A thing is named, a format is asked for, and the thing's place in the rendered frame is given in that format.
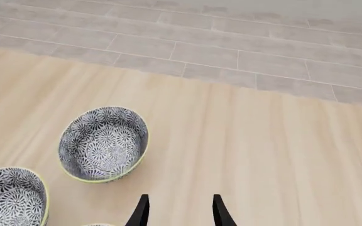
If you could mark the black white patterned bowl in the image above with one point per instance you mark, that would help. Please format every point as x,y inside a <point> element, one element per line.
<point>104,144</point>
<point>9,197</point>

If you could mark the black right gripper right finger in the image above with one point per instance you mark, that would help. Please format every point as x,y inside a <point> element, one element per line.
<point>221,213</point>

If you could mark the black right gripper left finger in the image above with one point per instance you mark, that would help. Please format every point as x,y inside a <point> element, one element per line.
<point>140,213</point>

